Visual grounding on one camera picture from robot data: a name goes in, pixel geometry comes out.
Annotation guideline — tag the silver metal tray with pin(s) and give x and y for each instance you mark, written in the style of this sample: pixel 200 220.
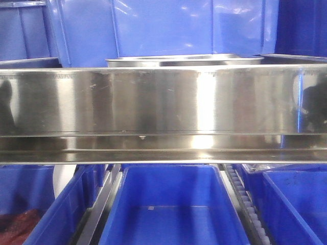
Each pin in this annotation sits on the silver metal tray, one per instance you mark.
pixel 184 60

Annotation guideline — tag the blue bin lower centre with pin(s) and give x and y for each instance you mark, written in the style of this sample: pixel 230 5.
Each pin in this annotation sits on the blue bin lower centre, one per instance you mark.
pixel 173 204

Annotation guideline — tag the blue bin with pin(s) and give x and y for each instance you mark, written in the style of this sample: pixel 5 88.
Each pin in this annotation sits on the blue bin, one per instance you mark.
pixel 173 204
pixel 26 187
pixel 290 200

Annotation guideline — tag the large blue crate upper centre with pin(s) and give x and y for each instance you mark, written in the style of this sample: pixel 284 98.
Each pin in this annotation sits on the large blue crate upper centre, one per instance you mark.
pixel 89 32

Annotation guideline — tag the white roller conveyor track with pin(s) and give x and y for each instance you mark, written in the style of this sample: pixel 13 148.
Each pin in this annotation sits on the white roller conveyor track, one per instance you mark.
pixel 248 215

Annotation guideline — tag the blue bin lower right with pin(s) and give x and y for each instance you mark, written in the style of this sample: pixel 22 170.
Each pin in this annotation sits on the blue bin lower right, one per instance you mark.
pixel 290 200

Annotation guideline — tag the blue bin lower left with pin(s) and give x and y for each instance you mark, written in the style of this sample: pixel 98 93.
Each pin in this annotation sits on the blue bin lower left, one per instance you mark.
pixel 26 187

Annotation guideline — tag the blue crate upper right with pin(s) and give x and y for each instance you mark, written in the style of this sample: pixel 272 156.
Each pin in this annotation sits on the blue crate upper right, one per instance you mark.
pixel 301 29

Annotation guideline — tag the blue crate upper left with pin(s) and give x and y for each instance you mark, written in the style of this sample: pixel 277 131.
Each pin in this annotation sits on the blue crate upper left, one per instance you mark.
pixel 26 32

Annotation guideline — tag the dark red cloth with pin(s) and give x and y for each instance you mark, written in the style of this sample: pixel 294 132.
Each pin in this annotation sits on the dark red cloth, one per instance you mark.
pixel 15 228

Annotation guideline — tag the grey metal divider rail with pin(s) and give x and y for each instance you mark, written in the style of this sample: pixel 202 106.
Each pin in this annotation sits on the grey metal divider rail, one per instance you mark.
pixel 94 220

